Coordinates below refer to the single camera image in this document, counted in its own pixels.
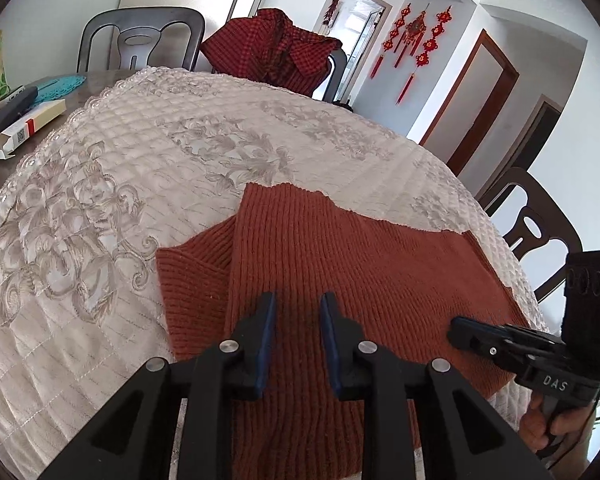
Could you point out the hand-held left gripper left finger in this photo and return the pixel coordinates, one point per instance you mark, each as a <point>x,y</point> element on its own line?
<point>264,350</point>

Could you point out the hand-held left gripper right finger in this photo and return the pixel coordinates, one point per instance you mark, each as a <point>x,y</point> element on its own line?
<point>330,350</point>

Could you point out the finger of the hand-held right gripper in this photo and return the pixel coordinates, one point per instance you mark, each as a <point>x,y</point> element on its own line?
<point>480,337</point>

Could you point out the rust knit sweater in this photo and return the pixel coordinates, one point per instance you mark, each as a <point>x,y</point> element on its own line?
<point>380,270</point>

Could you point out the person's right hand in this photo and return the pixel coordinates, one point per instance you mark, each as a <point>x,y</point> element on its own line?
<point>570,425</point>

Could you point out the dark brown chair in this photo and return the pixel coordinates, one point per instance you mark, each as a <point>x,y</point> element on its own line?
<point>555,220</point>

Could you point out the dark wooden door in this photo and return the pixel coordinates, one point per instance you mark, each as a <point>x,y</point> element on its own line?
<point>535,135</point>

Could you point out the beige quilted blanket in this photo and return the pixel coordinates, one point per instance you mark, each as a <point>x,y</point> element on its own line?
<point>105,210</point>

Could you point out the brown framed wooden door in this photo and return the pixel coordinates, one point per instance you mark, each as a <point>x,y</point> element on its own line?
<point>470,105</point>

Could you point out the grey plastic chair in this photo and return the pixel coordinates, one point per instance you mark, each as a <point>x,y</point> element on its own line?
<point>332,80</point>
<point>100,25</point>

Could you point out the red Chinese knot decoration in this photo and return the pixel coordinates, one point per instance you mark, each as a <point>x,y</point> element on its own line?
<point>432,42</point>

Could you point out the red plaid shirt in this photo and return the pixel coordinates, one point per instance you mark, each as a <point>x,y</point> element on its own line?
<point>260,45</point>

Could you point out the glass balcony door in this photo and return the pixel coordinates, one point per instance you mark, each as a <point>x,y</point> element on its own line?
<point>360,35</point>

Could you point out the red fan knot pendant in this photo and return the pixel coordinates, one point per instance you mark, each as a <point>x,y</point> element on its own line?
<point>416,27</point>

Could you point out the red knot hanging strand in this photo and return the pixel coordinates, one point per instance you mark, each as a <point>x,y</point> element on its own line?
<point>399,27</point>

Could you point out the white box red label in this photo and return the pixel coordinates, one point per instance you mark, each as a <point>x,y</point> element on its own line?
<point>27,127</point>

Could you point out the teal lace mat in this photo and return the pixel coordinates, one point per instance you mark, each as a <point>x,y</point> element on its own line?
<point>60,85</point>

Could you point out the dark blue box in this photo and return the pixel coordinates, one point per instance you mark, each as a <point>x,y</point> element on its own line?
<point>15,105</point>

